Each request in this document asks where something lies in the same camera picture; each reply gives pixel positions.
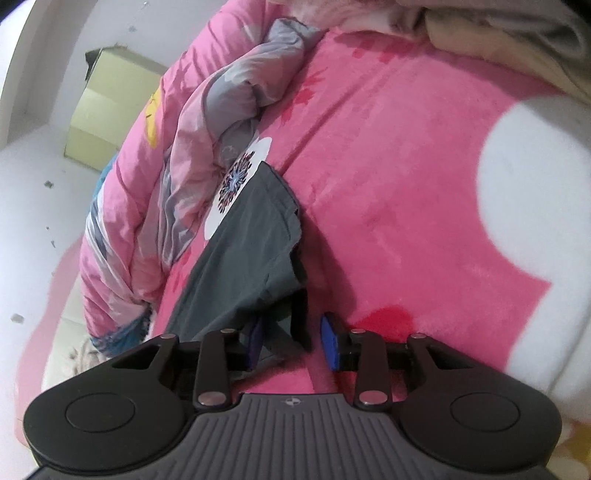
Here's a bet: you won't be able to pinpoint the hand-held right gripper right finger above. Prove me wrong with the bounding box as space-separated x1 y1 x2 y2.
321 313 467 409

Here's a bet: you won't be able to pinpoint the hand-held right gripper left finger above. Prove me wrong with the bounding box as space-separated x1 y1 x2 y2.
111 318 266 410

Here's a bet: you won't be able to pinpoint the grey pants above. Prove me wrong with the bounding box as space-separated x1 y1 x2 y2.
166 161 310 370

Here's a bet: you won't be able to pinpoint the stack of folded clothes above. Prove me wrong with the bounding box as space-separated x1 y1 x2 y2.
392 0 591 97

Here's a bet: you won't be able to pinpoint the pink floral blanket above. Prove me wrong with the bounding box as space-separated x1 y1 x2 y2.
152 25 591 444

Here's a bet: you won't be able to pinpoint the white fluffy towel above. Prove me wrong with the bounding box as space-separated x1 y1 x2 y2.
44 318 100 393

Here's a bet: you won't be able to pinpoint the pink patchwork quilt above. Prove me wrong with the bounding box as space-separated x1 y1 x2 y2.
81 0 333 356

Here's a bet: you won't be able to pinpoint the pale yellow wardrobe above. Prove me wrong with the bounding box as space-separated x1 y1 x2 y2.
62 44 169 171

